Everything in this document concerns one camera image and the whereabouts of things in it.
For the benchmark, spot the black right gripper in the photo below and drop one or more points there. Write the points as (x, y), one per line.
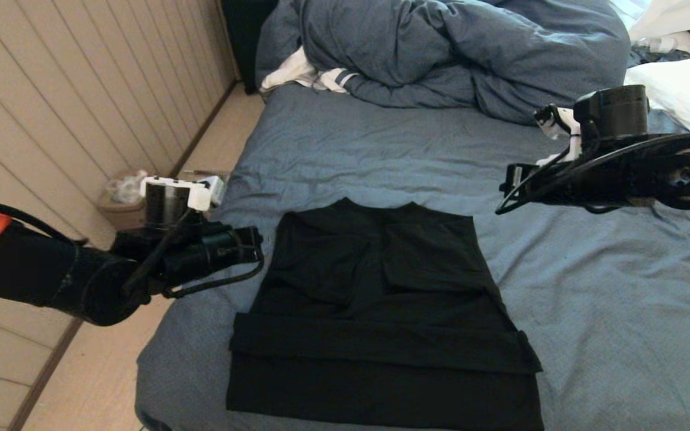
(572, 179)

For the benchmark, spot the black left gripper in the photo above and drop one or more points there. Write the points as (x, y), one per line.
(213, 251)

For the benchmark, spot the black t-shirt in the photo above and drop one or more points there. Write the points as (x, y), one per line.
(381, 323)

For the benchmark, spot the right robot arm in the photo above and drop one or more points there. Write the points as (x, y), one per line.
(686, 176)

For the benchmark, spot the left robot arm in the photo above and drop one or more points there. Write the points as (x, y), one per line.
(33, 269)

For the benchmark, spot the left wrist motor cylinder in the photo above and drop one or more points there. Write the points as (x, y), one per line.
(168, 200)

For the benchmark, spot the wrist motor cylinder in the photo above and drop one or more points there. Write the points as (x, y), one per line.
(614, 111)
(168, 200)

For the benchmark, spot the thin grey stick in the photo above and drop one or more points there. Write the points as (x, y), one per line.
(201, 173)

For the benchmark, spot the right wrist motor cylinder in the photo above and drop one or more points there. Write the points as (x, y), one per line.
(614, 111)

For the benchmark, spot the brown trash bin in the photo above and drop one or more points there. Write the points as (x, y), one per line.
(120, 212)

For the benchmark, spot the clear plastic bin liner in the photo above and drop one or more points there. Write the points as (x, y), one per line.
(124, 187)

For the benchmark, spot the dark grey crumpled cloth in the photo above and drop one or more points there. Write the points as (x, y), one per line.
(650, 58)

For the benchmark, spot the white pillow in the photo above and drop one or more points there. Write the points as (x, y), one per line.
(686, 90)

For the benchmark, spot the blue bed sheet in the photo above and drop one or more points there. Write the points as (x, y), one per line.
(351, 149)

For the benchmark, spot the blue crumpled duvet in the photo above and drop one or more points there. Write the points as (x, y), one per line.
(441, 54)

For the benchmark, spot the white striped cloth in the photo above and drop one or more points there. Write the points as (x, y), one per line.
(288, 72)

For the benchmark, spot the white blanket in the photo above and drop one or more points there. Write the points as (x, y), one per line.
(680, 15)

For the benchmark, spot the black nightstand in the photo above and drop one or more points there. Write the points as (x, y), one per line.
(240, 36)

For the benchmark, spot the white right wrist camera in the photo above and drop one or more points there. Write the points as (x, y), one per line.
(560, 126)

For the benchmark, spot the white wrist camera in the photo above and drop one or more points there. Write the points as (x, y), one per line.
(560, 126)
(216, 188)

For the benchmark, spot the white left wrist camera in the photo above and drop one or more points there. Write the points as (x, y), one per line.
(216, 188)

